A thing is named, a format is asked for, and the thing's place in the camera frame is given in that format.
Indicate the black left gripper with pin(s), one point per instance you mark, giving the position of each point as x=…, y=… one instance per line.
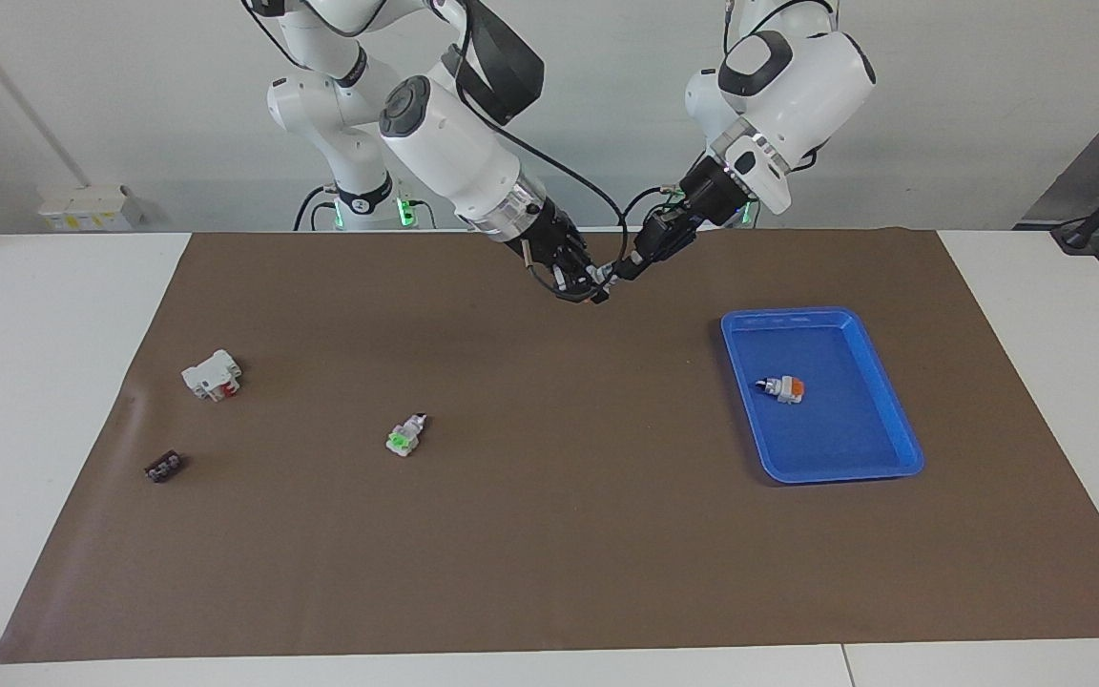
x=714, y=196

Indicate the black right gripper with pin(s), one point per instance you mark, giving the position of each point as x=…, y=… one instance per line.
x=549, y=237

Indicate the small white selector switch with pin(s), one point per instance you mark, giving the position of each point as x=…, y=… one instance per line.
x=597, y=292

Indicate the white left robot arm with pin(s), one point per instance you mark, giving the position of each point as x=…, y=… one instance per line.
x=798, y=86

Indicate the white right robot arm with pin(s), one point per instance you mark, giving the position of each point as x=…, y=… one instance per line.
x=445, y=143

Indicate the brown paper table mat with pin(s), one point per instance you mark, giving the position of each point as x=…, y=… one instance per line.
x=549, y=534

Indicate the blue plastic tray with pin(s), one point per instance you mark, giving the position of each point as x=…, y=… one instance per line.
x=845, y=439

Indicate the white red circuit breaker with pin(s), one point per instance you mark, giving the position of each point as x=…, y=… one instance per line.
x=206, y=377

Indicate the small dark terminal block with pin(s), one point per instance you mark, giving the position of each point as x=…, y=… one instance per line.
x=164, y=468

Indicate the selector switch with orange back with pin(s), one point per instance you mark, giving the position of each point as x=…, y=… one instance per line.
x=783, y=388

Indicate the selector switch with green back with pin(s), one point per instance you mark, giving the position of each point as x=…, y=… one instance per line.
x=404, y=437

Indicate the white wall socket box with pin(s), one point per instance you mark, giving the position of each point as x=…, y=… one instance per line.
x=92, y=208

